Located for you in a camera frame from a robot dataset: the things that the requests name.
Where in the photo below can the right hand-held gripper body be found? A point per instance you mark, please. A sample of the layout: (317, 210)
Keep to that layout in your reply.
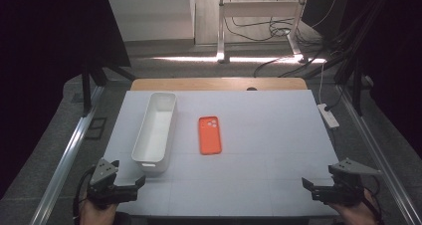
(348, 188)

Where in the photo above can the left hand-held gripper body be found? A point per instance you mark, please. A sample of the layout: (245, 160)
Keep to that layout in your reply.
(103, 172)

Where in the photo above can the white plastic storage box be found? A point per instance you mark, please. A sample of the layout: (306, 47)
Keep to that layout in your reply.
(156, 132)

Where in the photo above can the orange phone case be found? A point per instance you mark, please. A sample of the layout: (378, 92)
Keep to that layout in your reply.
(209, 138)

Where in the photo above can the person's right hand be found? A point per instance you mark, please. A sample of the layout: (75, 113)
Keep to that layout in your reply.
(358, 215)

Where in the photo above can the person's left hand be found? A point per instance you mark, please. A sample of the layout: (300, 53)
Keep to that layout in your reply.
(98, 215)

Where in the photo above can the white power strip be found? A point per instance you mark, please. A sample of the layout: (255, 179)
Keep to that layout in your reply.
(328, 116)

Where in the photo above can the black metal stand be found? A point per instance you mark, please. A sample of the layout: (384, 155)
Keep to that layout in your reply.
(357, 85)
(87, 89)

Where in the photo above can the wooden table board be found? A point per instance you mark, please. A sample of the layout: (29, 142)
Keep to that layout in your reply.
(199, 84)

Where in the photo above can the aluminium rail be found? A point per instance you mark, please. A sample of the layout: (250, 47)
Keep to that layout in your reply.
(375, 145)
(66, 158)

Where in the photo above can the black square floor frame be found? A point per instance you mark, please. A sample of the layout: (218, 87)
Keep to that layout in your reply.
(96, 128)

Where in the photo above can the white desk frame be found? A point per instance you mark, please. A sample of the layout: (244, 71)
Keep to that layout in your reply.
(258, 8)

